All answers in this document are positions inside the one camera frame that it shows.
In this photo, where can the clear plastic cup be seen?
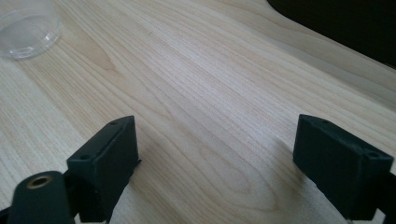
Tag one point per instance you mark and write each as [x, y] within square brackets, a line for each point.
[27, 29]

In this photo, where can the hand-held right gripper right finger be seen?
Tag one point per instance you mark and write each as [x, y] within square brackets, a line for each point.
[339, 174]

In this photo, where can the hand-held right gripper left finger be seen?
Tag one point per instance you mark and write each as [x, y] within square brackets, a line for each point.
[104, 169]

